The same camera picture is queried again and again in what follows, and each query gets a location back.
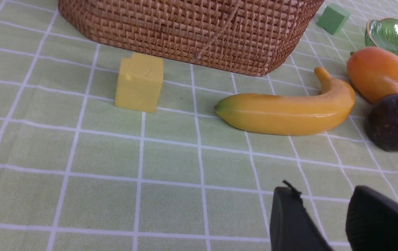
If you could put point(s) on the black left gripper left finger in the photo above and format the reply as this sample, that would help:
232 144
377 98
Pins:
291 227

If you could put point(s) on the purple plastic mangosteen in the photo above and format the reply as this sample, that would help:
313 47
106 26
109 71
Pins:
381 125

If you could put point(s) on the yellow plastic banana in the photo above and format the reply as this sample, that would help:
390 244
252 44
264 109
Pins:
290 115

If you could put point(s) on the orange plastic mango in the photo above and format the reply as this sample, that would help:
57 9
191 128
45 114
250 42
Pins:
373 72

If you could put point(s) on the green checkered tablecloth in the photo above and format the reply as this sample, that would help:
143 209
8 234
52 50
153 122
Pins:
79 174

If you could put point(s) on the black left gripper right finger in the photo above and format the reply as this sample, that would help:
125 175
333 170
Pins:
372 221

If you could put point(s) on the green leaf glass plate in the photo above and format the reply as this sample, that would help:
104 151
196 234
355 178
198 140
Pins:
382 33

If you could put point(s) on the green foam cube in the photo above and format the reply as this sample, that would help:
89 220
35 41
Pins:
333 18

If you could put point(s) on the woven wicker basket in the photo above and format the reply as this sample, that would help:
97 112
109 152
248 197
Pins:
248 37

